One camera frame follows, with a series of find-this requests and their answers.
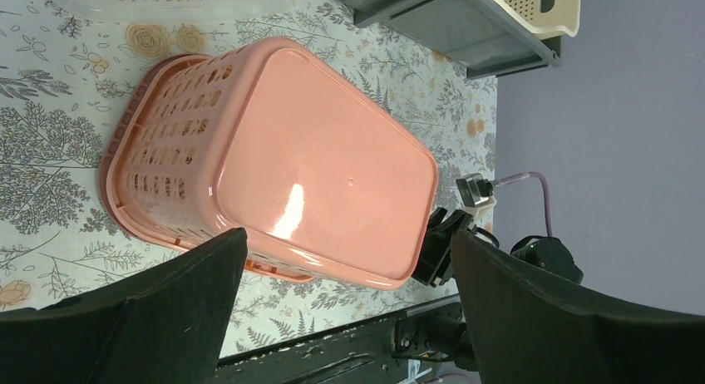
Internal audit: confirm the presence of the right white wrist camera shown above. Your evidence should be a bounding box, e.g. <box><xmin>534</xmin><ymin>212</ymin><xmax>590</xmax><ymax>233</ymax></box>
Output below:
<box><xmin>456</xmin><ymin>173</ymin><xmax>497</xmax><ymax>219</ymax></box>

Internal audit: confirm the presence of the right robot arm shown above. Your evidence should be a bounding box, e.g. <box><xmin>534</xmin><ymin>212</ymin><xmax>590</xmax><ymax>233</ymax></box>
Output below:
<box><xmin>412</xmin><ymin>208</ymin><xmax>584</xmax><ymax>288</ymax></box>

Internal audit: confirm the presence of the black mounting base rail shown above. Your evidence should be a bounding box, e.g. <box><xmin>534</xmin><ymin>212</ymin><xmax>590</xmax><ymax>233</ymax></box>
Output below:
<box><xmin>212</xmin><ymin>295</ymin><xmax>477</xmax><ymax>383</ymax></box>

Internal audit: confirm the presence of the white perforated plastic basket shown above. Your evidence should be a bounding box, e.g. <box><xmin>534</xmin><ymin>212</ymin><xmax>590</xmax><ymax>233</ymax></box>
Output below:
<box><xmin>51</xmin><ymin>0</ymin><xmax>295</xmax><ymax>24</ymax></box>

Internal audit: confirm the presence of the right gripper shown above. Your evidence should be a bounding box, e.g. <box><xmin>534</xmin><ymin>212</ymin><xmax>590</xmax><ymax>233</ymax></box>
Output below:
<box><xmin>412</xmin><ymin>208</ymin><xmax>474</xmax><ymax>288</ymax></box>

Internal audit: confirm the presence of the cream plastic tub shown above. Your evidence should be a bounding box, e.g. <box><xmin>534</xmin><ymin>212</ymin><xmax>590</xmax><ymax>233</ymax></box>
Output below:
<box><xmin>492</xmin><ymin>0</ymin><xmax>581</xmax><ymax>40</ymax></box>

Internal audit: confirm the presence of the grey plastic crate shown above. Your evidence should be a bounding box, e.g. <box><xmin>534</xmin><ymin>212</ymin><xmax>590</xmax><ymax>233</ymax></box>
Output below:
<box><xmin>341</xmin><ymin>0</ymin><xmax>561</xmax><ymax>79</ymax></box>

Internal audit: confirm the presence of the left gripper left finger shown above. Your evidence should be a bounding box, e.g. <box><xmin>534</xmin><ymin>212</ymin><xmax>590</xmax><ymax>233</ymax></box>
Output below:
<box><xmin>1</xmin><ymin>229</ymin><xmax>248</xmax><ymax>383</ymax></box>

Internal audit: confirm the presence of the pink perforated basket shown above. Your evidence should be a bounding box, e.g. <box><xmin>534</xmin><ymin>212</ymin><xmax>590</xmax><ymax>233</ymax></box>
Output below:
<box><xmin>98</xmin><ymin>37</ymin><xmax>438</xmax><ymax>290</ymax></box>

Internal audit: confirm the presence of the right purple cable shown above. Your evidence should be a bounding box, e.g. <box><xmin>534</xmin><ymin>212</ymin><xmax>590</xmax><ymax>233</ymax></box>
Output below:
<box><xmin>492</xmin><ymin>170</ymin><xmax>555</xmax><ymax>239</ymax></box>

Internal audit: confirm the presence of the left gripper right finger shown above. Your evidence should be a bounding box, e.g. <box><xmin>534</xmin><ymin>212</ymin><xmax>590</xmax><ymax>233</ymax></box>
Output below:
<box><xmin>450</xmin><ymin>232</ymin><xmax>704</xmax><ymax>383</ymax></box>

